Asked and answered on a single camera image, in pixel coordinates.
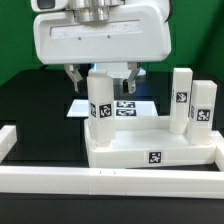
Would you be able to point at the white U-shaped obstacle fence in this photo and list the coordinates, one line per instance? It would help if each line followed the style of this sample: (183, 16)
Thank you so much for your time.
(193, 181)

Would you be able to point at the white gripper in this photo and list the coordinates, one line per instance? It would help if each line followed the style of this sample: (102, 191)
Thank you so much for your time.
(103, 33)

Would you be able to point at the fiducial marker sheet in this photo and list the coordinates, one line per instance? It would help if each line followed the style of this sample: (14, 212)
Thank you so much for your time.
(79, 108)

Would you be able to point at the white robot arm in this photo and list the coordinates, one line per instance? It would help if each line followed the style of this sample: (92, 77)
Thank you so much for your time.
(75, 32)

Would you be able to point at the white desk top panel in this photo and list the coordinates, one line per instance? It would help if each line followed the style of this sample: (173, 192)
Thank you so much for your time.
(146, 142)

